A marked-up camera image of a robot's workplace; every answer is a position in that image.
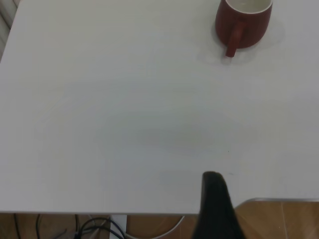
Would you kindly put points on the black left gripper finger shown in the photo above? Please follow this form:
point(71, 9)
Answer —
point(216, 211)

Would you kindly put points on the white table leg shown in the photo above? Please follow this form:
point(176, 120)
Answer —
point(119, 226)

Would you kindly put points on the red ceramic mug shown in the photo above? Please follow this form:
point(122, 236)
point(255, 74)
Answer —
point(251, 30)

